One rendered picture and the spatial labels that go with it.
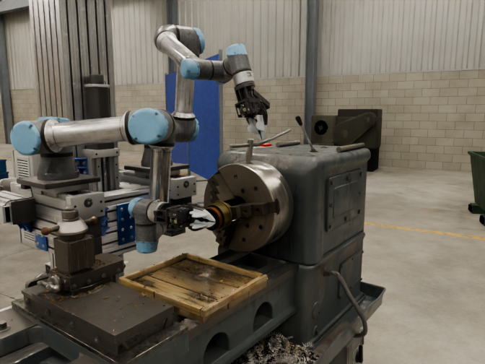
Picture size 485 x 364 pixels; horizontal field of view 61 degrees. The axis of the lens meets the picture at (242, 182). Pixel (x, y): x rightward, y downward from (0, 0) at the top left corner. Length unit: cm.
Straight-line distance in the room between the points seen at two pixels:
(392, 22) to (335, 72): 183
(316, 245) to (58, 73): 127
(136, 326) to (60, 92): 124
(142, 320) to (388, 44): 1106
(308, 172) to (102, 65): 107
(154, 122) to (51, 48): 76
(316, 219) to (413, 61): 1020
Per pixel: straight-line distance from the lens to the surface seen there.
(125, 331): 93
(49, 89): 202
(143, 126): 138
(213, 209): 131
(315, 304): 163
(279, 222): 139
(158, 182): 155
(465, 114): 1131
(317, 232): 151
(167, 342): 98
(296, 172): 146
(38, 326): 116
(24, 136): 156
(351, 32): 1194
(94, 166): 189
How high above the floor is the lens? 141
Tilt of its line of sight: 10 degrees down
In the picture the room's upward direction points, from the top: straight up
